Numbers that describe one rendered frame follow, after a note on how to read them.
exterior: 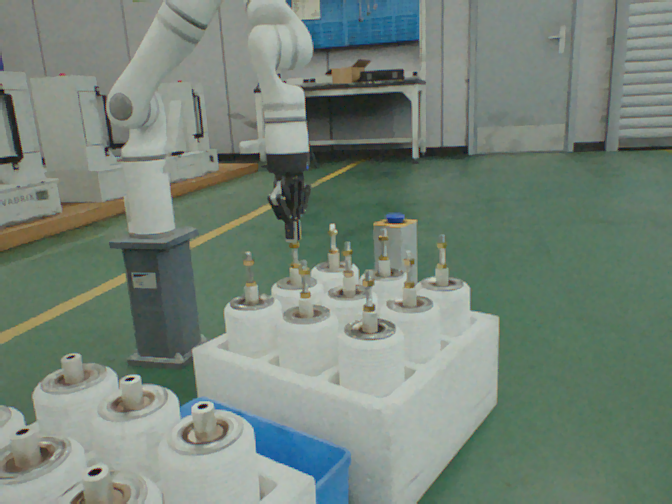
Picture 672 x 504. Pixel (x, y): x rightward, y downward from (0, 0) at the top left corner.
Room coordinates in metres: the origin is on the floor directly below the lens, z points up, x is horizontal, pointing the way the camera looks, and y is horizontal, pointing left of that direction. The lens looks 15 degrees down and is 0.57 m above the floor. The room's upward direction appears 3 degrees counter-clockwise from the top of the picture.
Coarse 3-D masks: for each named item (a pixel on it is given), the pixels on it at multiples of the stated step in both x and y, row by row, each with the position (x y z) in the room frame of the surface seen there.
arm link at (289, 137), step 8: (272, 128) 0.95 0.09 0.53; (280, 128) 0.95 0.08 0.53; (288, 128) 0.95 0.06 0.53; (296, 128) 0.95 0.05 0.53; (304, 128) 0.97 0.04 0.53; (272, 136) 0.95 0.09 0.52; (280, 136) 0.94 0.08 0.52; (288, 136) 0.94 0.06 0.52; (296, 136) 0.95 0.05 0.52; (304, 136) 0.96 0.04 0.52; (240, 144) 0.97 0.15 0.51; (248, 144) 0.96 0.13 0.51; (256, 144) 0.97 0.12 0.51; (264, 144) 0.98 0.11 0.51; (272, 144) 0.95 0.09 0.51; (280, 144) 0.94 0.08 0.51; (288, 144) 0.94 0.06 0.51; (296, 144) 0.95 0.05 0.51; (304, 144) 0.96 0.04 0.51; (240, 152) 0.97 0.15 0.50; (248, 152) 0.96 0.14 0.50; (256, 152) 0.97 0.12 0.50; (272, 152) 0.95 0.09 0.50; (280, 152) 0.94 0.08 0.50; (288, 152) 0.94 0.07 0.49; (296, 152) 0.95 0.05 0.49
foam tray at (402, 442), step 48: (480, 336) 0.88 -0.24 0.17; (240, 384) 0.80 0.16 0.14; (288, 384) 0.74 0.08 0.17; (336, 384) 0.76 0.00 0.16; (432, 384) 0.73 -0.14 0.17; (480, 384) 0.88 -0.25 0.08; (336, 432) 0.69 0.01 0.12; (384, 432) 0.64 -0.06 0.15; (432, 432) 0.73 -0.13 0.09; (384, 480) 0.64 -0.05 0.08; (432, 480) 0.73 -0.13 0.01
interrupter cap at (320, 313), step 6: (294, 306) 0.85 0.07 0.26; (318, 306) 0.84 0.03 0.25; (324, 306) 0.84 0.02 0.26; (288, 312) 0.83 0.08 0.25; (294, 312) 0.83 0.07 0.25; (318, 312) 0.82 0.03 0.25; (324, 312) 0.82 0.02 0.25; (330, 312) 0.81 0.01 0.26; (288, 318) 0.80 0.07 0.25; (294, 318) 0.80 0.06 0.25; (300, 318) 0.80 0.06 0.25; (306, 318) 0.80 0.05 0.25; (312, 318) 0.79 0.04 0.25; (318, 318) 0.79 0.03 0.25; (324, 318) 0.79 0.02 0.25; (300, 324) 0.78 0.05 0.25; (306, 324) 0.78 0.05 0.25
